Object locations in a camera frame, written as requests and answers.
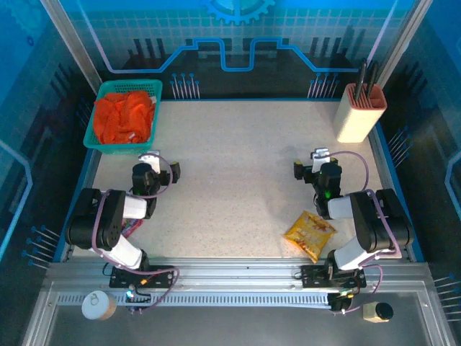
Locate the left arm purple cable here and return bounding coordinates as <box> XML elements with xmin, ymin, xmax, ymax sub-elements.
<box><xmin>91</xmin><ymin>154</ymin><xmax>180</xmax><ymax>315</ymax></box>

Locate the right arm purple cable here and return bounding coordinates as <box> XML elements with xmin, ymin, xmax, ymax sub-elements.
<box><xmin>328</xmin><ymin>151</ymin><xmax>401</xmax><ymax>314</ymax></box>

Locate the beige knife block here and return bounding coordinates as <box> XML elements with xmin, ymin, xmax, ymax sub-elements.
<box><xmin>331</xmin><ymin>83</ymin><xmax>388</xmax><ymax>144</ymax></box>

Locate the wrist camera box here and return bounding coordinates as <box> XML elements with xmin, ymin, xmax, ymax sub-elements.
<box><xmin>138</xmin><ymin>151</ymin><xmax>161</xmax><ymax>174</ymax></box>
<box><xmin>310</xmin><ymin>146</ymin><xmax>331</xmax><ymax>173</ymax></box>

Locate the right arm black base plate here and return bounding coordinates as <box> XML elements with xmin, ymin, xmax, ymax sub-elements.
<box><xmin>300</xmin><ymin>265</ymin><xmax>367</xmax><ymax>289</ymax></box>

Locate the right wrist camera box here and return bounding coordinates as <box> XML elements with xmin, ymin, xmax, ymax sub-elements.
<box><xmin>310</xmin><ymin>146</ymin><xmax>331</xmax><ymax>173</ymax></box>

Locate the green plastic basket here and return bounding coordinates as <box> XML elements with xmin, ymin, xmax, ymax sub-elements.
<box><xmin>83</xmin><ymin>79</ymin><xmax>164</xmax><ymax>156</ymax></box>

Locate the slotted grey cable duct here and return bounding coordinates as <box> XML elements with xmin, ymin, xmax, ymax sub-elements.
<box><xmin>56</xmin><ymin>292</ymin><xmax>332</xmax><ymax>308</ymax></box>

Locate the aluminium frame post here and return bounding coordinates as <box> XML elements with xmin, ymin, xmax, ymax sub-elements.
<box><xmin>39</xmin><ymin>0</ymin><xmax>105</xmax><ymax>86</ymax></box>
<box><xmin>377</xmin><ymin>0</ymin><xmax>433</xmax><ymax>87</ymax></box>

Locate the orange t-shirt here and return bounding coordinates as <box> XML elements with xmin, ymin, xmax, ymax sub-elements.
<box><xmin>92</xmin><ymin>90</ymin><xmax>156</xmax><ymax>144</ymax></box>

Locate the small jar with black lid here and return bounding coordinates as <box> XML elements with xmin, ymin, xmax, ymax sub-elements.
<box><xmin>362</xmin><ymin>301</ymin><xmax>394</xmax><ymax>322</ymax></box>

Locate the aluminium mounting rail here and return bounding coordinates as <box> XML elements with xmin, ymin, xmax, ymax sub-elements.
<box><xmin>46</xmin><ymin>257</ymin><xmax>431</xmax><ymax>289</ymax></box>

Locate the yellow snack bag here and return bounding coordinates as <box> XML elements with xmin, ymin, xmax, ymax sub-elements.
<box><xmin>282</xmin><ymin>210</ymin><xmax>338</xmax><ymax>264</ymax></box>

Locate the black handled knife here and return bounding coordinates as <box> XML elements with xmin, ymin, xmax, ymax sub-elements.
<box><xmin>365</xmin><ymin>61</ymin><xmax>380</xmax><ymax>100</ymax></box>
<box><xmin>354</xmin><ymin>59</ymin><xmax>368</xmax><ymax>102</ymax></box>

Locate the purple snack packet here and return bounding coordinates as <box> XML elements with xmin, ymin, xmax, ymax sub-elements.
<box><xmin>122</xmin><ymin>218</ymin><xmax>143</xmax><ymax>239</ymax></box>

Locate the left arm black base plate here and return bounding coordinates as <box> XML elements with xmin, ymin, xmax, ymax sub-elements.
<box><xmin>109</xmin><ymin>265</ymin><xmax>177</xmax><ymax>289</ymax></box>

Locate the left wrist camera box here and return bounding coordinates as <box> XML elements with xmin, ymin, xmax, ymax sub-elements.
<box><xmin>138</xmin><ymin>151</ymin><xmax>161</xmax><ymax>174</ymax></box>

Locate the tin can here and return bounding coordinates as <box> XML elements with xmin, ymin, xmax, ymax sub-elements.
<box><xmin>81</xmin><ymin>290</ymin><xmax>118</xmax><ymax>321</ymax></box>

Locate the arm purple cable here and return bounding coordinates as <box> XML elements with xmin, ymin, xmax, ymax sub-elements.
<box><xmin>91</xmin><ymin>154</ymin><xmax>180</xmax><ymax>315</ymax></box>
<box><xmin>328</xmin><ymin>151</ymin><xmax>401</xmax><ymax>314</ymax></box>

